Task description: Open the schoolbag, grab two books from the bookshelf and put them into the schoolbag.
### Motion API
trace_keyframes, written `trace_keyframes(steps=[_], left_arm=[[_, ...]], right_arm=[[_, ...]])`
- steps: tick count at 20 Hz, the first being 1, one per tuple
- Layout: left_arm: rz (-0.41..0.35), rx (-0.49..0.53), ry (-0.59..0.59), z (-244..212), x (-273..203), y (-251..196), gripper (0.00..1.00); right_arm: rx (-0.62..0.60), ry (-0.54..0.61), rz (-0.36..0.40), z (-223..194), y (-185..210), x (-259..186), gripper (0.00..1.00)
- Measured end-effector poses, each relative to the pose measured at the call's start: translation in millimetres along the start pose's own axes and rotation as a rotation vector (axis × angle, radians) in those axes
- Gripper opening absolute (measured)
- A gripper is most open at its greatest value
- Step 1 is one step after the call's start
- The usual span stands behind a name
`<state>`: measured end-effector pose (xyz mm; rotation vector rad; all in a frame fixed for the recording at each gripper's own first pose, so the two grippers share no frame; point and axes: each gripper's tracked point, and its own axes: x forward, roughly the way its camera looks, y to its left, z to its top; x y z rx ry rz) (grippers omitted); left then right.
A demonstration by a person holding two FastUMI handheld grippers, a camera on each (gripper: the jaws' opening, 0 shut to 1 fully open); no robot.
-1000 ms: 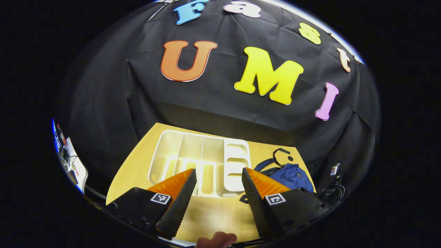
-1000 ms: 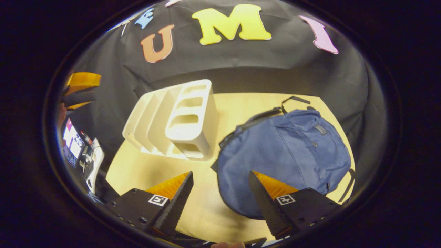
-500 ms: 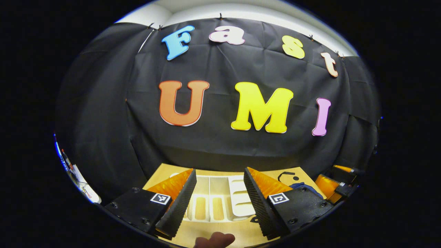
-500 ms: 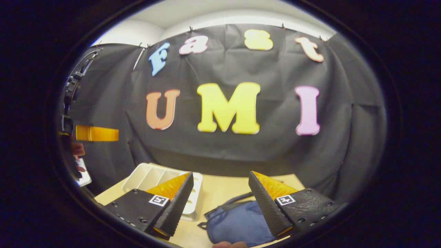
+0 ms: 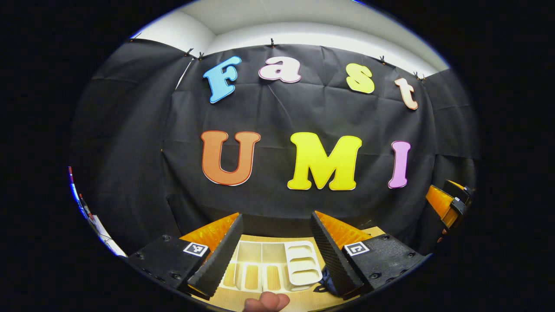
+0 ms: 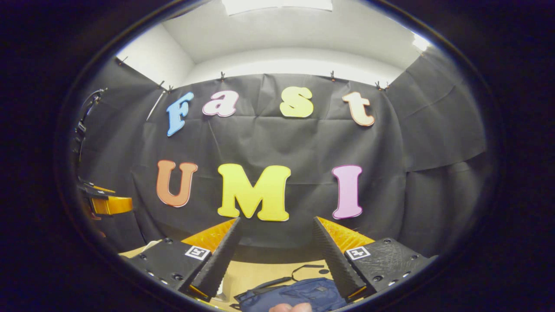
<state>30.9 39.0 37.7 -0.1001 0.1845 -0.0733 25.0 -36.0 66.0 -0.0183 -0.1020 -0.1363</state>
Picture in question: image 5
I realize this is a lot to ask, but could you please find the white plastic bookshelf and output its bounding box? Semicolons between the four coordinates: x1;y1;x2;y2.
220;240;324;292

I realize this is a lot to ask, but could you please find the blue schoolbag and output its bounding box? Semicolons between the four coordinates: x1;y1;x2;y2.
318;270;338;296

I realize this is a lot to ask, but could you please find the row of small cloth clips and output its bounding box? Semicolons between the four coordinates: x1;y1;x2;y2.
128;37;428;83

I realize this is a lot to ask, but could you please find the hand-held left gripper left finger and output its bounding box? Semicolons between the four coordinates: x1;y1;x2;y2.
125;212;245;301

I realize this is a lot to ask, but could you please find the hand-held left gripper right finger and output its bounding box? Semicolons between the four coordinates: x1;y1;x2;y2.
310;211;428;301

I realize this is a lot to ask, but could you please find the white panel with cables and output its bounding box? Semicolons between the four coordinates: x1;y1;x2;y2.
68;166;127;257

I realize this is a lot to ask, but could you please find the black backdrop cloth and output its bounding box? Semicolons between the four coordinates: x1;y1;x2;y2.
69;38;481;256

